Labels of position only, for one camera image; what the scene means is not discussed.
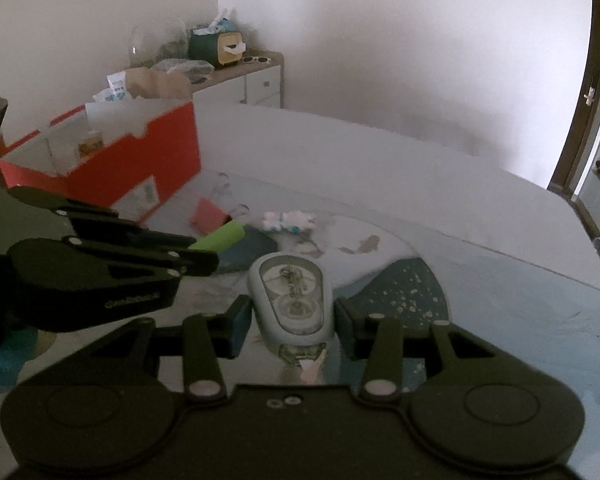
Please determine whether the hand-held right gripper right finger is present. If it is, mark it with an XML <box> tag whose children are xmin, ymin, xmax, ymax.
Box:
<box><xmin>332</xmin><ymin>297</ymin><xmax>506</xmax><ymax>402</ymax></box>

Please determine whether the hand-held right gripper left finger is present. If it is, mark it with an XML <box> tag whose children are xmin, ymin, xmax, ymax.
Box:
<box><xmin>45</xmin><ymin>294</ymin><xmax>253</xmax><ymax>402</ymax></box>

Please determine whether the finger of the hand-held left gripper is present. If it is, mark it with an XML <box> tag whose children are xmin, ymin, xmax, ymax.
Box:
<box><xmin>6</xmin><ymin>186</ymin><xmax>197</xmax><ymax>251</ymax></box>
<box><xmin>7</xmin><ymin>237</ymin><xmax>221</xmax><ymax>284</ymax></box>

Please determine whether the grey correction tape dispenser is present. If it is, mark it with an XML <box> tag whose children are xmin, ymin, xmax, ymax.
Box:
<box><xmin>247</xmin><ymin>252</ymin><xmax>337</xmax><ymax>361</ymax></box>

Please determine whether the green rectangular block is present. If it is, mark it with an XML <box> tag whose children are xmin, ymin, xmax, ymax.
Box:
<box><xmin>189</xmin><ymin>221</ymin><xmax>245</xmax><ymax>252</ymax></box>

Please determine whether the red and white cardboard box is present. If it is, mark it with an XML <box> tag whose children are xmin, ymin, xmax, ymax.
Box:
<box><xmin>0</xmin><ymin>100</ymin><xmax>202</xmax><ymax>226</ymax></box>

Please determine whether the person's left hand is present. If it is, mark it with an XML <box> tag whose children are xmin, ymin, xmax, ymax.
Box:
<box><xmin>0</xmin><ymin>310</ymin><xmax>38</xmax><ymax>393</ymax></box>

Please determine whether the pink figure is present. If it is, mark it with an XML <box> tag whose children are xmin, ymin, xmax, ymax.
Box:
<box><xmin>300</xmin><ymin>355</ymin><xmax>327</xmax><ymax>384</ymax></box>

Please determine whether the blue speckled mat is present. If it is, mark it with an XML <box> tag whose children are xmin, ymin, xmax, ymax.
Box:
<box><xmin>340</xmin><ymin>257</ymin><xmax>451</xmax><ymax>361</ymax></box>

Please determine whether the brown scrap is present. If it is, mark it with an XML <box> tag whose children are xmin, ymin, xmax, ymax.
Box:
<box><xmin>340</xmin><ymin>236</ymin><xmax>381</xmax><ymax>255</ymax></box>

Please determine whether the brown paper bag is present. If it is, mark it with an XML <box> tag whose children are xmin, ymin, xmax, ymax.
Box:
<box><xmin>125</xmin><ymin>66</ymin><xmax>193</xmax><ymax>101</ymax></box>

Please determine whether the clear plastic bag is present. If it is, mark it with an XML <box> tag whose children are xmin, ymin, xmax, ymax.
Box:
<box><xmin>152</xmin><ymin>58</ymin><xmax>213</xmax><ymax>83</ymax></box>

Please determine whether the grey bed mattress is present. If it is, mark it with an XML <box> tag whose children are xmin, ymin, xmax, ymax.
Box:
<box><xmin>195</xmin><ymin>100</ymin><xmax>600</xmax><ymax>296</ymax></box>

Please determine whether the green tissue box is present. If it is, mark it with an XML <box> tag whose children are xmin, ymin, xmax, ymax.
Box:
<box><xmin>188</xmin><ymin>10</ymin><xmax>245</xmax><ymax>68</ymax></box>

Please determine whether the white nightstand with wooden top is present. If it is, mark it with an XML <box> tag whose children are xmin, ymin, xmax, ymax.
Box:
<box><xmin>187</xmin><ymin>51</ymin><xmax>285</xmax><ymax>108</ymax></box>

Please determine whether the dark wooden door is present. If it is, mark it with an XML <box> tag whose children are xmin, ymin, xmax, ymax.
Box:
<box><xmin>547</xmin><ymin>0</ymin><xmax>600</xmax><ymax>196</ymax></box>

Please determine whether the small white plush keychain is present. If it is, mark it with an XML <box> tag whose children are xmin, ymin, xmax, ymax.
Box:
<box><xmin>261</xmin><ymin>210</ymin><xmax>315</xmax><ymax>234</ymax></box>

